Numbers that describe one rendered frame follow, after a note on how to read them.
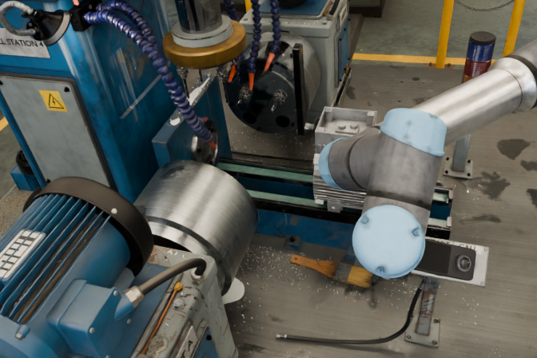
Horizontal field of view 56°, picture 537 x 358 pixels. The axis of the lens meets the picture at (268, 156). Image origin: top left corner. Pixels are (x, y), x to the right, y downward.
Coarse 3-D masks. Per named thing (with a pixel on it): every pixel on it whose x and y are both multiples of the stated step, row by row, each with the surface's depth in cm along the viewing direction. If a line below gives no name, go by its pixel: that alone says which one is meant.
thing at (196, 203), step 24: (168, 168) 102; (192, 168) 100; (216, 168) 101; (144, 192) 99; (168, 192) 95; (192, 192) 95; (216, 192) 97; (240, 192) 101; (144, 216) 91; (168, 216) 90; (192, 216) 91; (216, 216) 94; (240, 216) 98; (168, 240) 88; (192, 240) 90; (216, 240) 91; (240, 240) 98; (216, 264) 92; (240, 264) 100
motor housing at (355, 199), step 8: (320, 176) 111; (320, 184) 112; (320, 192) 114; (328, 192) 114; (336, 192) 112; (344, 192) 112; (352, 192) 110; (360, 192) 110; (336, 200) 114; (344, 200) 114; (352, 200) 112; (360, 200) 112; (352, 208) 115; (360, 208) 114
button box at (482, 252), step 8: (440, 240) 90; (472, 248) 88; (480, 248) 88; (488, 248) 88; (480, 256) 88; (480, 264) 87; (416, 272) 90; (424, 272) 90; (480, 272) 87; (456, 280) 88; (464, 280) 88; (472, 280) 87; (480, 280) 87
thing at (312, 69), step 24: (264, 48) 137; (288, 48) 138; (312, 48) 147; (240, 72) 137; (264, 72) 134; (288, 72) 132; (312, 72) 141; (240, 96) 138; (264, 96) 139; (288, 96) 137; (312, 96) 141; (264, 120) 145; (288, 120) 141
